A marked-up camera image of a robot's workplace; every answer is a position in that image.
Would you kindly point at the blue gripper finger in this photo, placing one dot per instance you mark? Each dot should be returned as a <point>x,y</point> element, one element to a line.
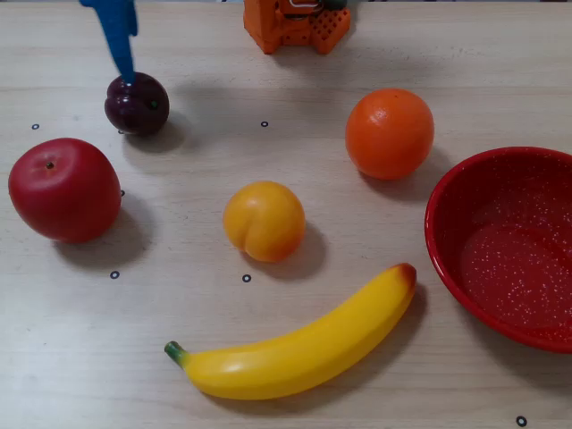
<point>117,31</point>

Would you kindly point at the dark purple plum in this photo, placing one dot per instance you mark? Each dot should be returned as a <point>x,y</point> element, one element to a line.
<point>136,107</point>

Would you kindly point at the orange robot base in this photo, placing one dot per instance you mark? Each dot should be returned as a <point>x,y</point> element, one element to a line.
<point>268,27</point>

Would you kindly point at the red speckled bowl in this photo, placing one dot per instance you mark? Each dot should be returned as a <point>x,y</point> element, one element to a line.
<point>514,268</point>

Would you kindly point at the red apple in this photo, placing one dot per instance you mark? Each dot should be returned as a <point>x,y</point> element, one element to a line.
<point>64,192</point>

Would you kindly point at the yellow peach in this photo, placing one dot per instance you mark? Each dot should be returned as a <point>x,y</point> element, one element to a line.
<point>263,221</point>

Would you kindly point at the orange fruit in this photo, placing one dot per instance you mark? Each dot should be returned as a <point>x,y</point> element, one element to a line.
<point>389,134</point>

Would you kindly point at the yellow banana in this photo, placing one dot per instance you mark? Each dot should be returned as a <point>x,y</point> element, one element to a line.
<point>295,357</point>

